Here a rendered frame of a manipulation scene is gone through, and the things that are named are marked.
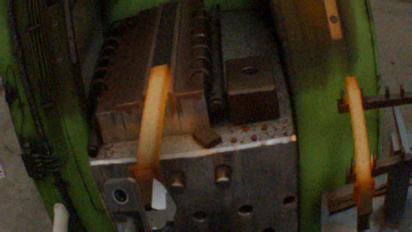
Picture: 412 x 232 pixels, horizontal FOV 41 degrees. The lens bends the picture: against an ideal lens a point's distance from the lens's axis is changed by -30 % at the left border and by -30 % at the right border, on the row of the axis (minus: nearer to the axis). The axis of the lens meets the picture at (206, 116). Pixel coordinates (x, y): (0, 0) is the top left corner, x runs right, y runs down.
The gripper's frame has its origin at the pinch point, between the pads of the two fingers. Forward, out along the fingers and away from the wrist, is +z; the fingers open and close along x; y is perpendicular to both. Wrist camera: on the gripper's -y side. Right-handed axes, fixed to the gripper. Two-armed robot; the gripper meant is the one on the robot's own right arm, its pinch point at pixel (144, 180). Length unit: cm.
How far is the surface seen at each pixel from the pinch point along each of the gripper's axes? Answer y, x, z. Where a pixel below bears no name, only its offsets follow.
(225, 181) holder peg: 14.5, 9.1, 17.7
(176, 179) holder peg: 13.8, 1.0, 19.2
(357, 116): 5.4, 34.8, 16.2
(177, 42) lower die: 1.6, 2.6, 45.5
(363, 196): 5.2, 32.7, -7.6
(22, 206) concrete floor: 98, -98, 120
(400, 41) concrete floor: 95, 112, 227
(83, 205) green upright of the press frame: 37, -29, 42
